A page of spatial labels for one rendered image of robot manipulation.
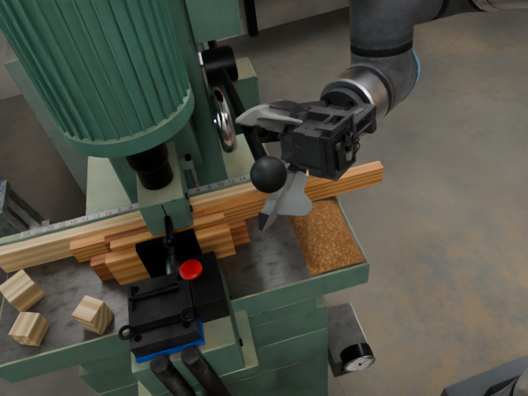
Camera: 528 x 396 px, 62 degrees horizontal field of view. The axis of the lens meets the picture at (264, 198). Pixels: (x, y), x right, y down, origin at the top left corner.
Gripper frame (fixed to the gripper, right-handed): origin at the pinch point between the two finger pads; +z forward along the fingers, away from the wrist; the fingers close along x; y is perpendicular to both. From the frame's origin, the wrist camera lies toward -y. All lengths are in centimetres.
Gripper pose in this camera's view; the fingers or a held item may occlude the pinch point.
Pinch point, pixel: (243, 180)
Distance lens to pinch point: 51.2
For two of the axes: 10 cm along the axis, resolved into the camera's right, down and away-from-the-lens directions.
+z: -6.0, 5.3, -5.9
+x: 1.6, 8.1, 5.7
